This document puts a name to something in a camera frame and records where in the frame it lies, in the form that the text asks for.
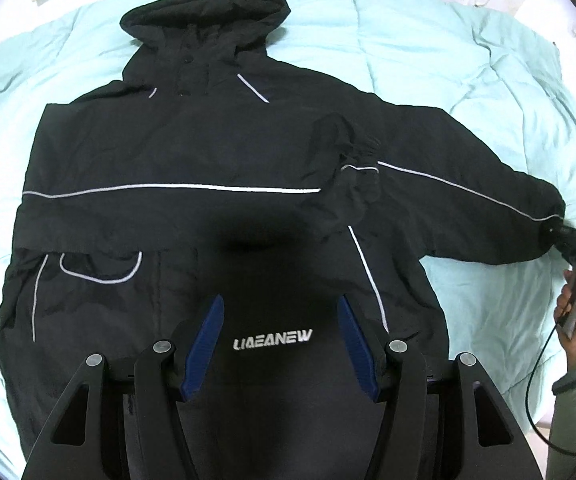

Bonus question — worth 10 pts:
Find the light teal blanket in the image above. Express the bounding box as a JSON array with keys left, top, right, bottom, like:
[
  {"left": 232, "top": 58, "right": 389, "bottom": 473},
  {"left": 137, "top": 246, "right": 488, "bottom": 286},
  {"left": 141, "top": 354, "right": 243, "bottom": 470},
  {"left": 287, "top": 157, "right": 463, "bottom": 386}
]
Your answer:
[{"left": 0, "top": 0, "right": 576, "bottom": 463}]

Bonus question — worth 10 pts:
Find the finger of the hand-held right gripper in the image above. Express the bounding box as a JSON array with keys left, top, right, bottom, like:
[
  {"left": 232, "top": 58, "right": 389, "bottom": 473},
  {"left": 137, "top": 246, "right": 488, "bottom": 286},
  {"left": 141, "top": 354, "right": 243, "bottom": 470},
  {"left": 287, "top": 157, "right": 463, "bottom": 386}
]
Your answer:
[{"left": 542, "top": 220, "right": 569, "bottom": 251}]

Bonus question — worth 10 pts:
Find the black hooded jacket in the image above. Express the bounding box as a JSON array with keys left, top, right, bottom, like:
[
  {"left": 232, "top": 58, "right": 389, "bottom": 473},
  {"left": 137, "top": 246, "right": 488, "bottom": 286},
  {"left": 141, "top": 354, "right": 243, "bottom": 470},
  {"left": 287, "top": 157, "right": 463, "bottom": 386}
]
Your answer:
[{"left": 0, "top": 1, "right": 567, "bottom": 480}]

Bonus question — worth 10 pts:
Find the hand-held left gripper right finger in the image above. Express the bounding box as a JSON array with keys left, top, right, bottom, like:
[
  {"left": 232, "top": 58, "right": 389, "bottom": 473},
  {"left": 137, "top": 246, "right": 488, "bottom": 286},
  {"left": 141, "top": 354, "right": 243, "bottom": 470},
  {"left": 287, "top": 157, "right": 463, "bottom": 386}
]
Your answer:
[{"left": 337, "top": 294, "right": 543, "bottom": 480}]

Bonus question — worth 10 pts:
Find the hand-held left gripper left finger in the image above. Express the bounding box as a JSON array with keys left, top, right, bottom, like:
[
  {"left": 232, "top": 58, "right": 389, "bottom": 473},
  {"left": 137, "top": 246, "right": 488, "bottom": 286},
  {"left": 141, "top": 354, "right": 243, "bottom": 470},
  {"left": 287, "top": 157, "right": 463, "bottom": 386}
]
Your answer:
[{"left": 20, "top": 294, "right": 226, "bottom": 480}]

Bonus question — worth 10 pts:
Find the black cable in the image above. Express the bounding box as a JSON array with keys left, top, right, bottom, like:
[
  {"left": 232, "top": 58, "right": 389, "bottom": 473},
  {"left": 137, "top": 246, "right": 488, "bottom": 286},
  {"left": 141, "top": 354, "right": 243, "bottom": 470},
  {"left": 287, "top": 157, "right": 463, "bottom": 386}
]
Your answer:
[{"left": 526, "top": 270, "right": 576, "bottom": 445}]

